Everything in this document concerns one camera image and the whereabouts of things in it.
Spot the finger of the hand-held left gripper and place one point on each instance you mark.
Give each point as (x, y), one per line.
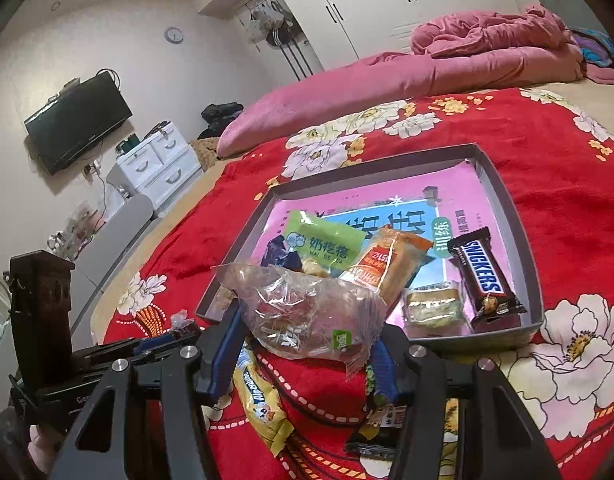
(137, 357)
(187, 332)

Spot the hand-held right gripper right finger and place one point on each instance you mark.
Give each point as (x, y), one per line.
(387, 375)

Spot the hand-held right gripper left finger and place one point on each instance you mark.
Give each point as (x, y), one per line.
(227, 355)

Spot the small clear wrapper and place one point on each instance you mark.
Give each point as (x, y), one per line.
(183, 321)

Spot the black green snack packet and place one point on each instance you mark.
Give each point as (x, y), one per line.
(382, 430)

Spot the yellow blue snack packet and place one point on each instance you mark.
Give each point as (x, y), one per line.
(262, 400)

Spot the clear small cake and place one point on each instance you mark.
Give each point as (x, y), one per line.
(434, 310)

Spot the clear plastic snack bag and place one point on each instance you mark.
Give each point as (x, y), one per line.
(307, 315)

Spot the orange bread packet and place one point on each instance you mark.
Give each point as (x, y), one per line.
(387, 265)

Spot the dark blue snack packet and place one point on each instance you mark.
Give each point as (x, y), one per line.
(279, 255)

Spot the brown chocolate bar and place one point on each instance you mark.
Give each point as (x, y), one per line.
(484, 275)

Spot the grey cardboard box tray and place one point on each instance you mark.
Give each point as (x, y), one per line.
(517, 240)

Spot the grey padded footboard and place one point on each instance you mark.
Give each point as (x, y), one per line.
(117, 240)

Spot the pink printed booklet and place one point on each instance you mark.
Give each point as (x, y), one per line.
(377, 210)

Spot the white drawer chest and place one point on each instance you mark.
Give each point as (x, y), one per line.
(157, 165)

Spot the dark clothes pile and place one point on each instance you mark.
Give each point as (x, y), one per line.
(219, 117)

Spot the red floral blanket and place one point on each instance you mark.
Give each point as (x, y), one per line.
(562, 200)

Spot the pink duvet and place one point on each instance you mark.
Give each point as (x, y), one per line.
(412, 80)

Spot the hanging bags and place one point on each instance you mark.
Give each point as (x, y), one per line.
(269, 22)

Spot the white wardrobe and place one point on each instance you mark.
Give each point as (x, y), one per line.
(387, 5)

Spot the colourful striped cloth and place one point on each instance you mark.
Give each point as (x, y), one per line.
(599, 47)

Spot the grey padded headboard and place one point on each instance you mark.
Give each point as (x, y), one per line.
(567, 5)

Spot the dark wooden post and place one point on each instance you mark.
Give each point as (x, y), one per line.
(39, 310)

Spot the black wall television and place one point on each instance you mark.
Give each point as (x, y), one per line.
(77, 120)

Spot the round wall clock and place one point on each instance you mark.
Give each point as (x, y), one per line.
(175, 35)

